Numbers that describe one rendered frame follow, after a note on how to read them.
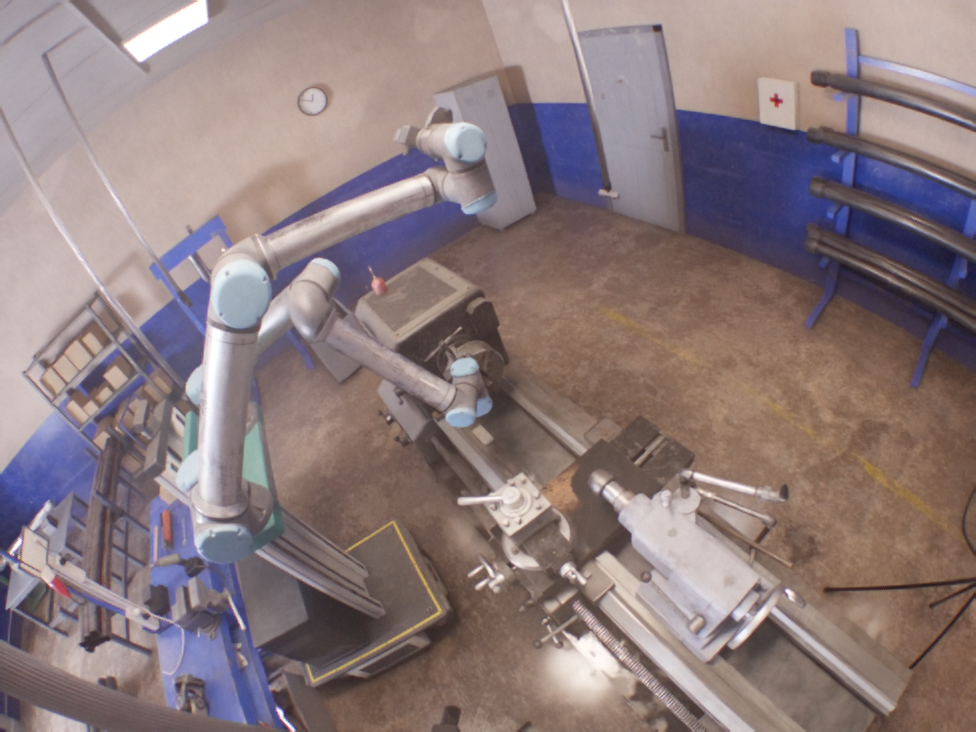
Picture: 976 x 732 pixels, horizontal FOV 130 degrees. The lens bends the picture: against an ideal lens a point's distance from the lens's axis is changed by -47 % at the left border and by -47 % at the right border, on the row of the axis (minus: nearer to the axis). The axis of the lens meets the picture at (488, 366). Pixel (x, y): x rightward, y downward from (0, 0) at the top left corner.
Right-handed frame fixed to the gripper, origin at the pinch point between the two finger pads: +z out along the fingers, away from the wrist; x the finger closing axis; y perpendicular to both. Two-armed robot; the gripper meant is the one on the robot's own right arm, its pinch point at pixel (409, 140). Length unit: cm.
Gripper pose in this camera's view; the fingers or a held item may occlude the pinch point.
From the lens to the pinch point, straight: 126.9
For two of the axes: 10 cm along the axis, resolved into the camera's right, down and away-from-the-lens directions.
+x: 7.9, 0.2, 6.2
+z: -5.4, -4.5, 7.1
